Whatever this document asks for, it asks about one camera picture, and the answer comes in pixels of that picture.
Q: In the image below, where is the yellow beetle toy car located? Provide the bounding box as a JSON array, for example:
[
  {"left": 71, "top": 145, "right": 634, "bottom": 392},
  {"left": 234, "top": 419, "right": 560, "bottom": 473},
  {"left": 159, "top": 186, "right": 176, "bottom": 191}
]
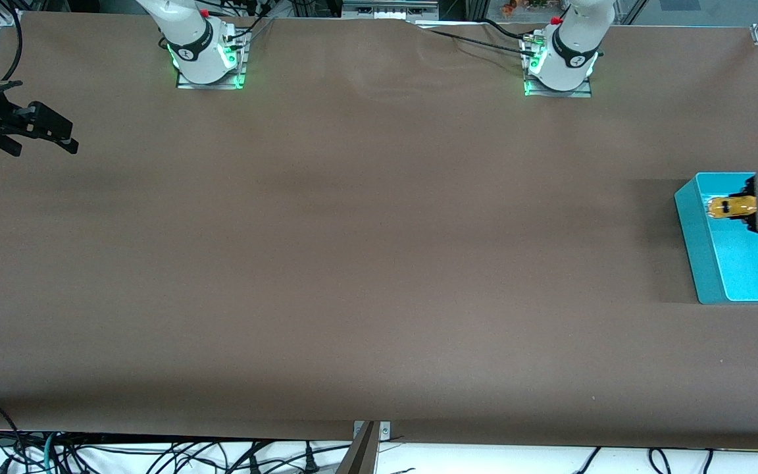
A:
[{"left": 707, "top": 196, "right": 758, "bottom": 221}]

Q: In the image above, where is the teal plastic bin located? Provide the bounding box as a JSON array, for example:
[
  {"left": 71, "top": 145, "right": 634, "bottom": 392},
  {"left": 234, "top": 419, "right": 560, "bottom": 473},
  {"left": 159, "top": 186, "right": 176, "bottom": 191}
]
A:
[{"left": 674, "top": 172, "right": 758, "bottom": 305}]

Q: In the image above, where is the grey power strip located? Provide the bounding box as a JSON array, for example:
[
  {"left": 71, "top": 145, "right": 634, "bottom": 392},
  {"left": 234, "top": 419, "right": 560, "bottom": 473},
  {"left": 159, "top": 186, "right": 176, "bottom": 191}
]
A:
[{"left": 341, "top": 0, "right": 440, "bottom": 20}]

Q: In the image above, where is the brown table cover sheet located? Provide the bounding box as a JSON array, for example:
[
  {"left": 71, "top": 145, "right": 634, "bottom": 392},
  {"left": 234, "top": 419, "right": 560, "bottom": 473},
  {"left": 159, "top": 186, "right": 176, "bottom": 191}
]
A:
[{"left": 0, "top": 12, "right": 758, "bottom": 452}]

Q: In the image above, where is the dark brown pole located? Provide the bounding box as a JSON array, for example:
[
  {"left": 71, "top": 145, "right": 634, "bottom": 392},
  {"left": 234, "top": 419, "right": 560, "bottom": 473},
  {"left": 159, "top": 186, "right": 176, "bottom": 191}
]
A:
[{"left": 335, "top": 421, "right": 380, "bottom": 474}]

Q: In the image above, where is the black base cable bundle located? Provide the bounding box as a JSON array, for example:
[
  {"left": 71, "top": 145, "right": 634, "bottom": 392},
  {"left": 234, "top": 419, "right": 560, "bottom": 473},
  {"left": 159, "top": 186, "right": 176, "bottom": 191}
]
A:
[{"left": 218, "top": 0, "right": 276, "bottom": 41}]

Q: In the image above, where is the short black table cable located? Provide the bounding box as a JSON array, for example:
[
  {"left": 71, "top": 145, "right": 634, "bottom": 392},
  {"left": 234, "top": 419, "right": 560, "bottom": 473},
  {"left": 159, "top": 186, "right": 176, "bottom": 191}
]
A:
[{"left": 478, "top": 18, "right": 530, "bottom": 40}]

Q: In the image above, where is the long black table cable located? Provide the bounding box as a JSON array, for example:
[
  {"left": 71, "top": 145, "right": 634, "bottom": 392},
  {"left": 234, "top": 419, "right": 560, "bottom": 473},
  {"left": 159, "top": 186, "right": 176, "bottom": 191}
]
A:
[{"left": 412, "top": 22, "right": 539, "bottom": 57}]

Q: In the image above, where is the small metal bracket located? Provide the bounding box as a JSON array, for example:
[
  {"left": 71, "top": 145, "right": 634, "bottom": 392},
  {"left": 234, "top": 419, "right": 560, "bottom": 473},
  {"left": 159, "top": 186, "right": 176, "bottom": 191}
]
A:
[{"left": 353, "top": 421, "right": 392, "bottom": 440}]

